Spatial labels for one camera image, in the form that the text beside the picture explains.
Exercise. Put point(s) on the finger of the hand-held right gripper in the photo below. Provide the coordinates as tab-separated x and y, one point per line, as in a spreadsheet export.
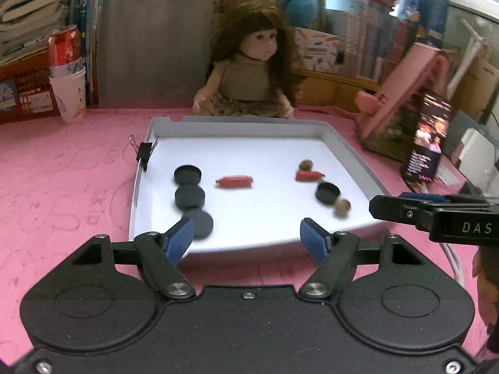
423	198
405	212

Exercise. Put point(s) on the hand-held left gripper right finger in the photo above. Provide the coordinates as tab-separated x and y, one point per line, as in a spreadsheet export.
314	241

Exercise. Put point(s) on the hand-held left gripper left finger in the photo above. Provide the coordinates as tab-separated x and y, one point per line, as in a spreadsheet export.
179	239

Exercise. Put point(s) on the brown wooden nut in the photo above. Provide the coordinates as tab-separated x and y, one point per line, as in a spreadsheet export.
306	164
342	207

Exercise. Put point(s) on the small black round lid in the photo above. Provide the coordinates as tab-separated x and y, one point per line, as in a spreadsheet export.
326	193

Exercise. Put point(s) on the grey cardboard box lid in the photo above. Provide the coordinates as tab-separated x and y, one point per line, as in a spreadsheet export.
253	156

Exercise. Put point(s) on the person's right hand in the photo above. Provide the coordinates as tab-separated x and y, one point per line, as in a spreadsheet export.
483	280

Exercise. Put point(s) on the black smartphone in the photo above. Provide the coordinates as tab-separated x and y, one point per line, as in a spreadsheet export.
427	140

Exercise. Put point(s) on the black binder clip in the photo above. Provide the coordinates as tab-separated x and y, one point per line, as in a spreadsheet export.
144	154

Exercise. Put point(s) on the pink rabbit-print towel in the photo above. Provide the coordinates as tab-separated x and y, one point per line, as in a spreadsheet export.
58	202

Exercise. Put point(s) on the wooden drawer unit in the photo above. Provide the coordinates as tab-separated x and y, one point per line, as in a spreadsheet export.
335	91

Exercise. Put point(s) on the white stand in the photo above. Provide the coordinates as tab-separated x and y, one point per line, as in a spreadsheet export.
467	58

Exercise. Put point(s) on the row of shelved books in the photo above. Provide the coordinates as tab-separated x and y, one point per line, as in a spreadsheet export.
370	35

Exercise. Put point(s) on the brown-haired doll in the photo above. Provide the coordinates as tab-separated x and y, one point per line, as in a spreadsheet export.
249	78

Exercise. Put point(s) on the white paper cup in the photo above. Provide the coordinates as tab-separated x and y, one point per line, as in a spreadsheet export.
70	97

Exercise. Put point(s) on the colourful printed carton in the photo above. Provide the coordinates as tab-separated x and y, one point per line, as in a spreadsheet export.
315	50

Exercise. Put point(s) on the grey translucent storage box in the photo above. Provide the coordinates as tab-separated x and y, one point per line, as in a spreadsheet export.
156	39

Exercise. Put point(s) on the orange plastic basket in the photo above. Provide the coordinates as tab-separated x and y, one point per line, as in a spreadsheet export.
27	93

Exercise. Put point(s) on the red soda can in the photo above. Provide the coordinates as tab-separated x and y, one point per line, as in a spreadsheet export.
64	48

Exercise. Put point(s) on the blue plush ball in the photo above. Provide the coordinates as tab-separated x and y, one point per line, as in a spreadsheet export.
301	9

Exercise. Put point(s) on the stack of worn books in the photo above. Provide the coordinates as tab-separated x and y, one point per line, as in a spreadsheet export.
31	11

